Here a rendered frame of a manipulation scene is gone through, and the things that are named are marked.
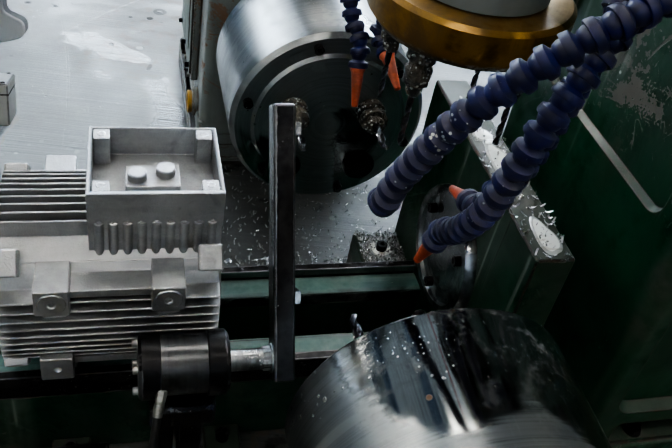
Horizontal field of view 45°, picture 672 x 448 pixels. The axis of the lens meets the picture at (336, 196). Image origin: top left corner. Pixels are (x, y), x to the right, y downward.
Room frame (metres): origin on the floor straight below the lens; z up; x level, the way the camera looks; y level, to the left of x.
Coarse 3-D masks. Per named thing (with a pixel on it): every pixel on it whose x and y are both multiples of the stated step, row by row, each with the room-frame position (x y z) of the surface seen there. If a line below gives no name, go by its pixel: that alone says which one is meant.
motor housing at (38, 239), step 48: (0, 192) 0.53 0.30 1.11; (48, 192) 0.54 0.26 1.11; (0, 240) 0.49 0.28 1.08; (48, 240) 0.50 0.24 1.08; (0, 288) 0.46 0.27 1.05; (96, 288) 0.48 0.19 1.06; (144, 288) 0.49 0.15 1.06; (192, 288) 0.51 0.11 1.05; (0, 336) 0.44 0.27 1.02; (48, 336) 0.45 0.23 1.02; (96, 336) 0.47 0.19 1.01
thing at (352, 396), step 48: (384, 336) 0.41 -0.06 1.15; (432, 336) 0.41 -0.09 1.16; (480, 336) 0.42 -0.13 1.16; (528, 336) 0.44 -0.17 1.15; (336, 384) 0.39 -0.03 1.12; (384, 384) 0.37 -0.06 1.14; (432, 384) 0.37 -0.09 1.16; (480, 384) 0.37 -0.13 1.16; (528, 384) 0.38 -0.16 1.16; (576, 384) 0.42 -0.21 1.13; (288, 432) 0.39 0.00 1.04; (336, 432) 0.35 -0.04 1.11; (384, 432) 0.34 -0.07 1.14; (432, 432) 0.33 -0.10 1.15; (480, 432) 0.33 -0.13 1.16; (528, 432) 0.34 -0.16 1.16; (576, 432) 0.36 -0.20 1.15
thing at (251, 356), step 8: (232, 352) 0.47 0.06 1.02; (240, 352) 0.47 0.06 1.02; (248, 352) 0.47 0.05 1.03; (256, 352) 0.48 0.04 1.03; (232, 360) 0.46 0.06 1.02; (240, 360) 0.46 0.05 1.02; (248, 360) 0.47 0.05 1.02; (256, 360) 0.47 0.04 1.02; (232, 368) 0.46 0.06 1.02; (240, 368) 0.46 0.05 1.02; (248, 368) 0.46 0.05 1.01; (256, 368) 0.47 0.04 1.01; (264, 368) 0.47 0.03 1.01
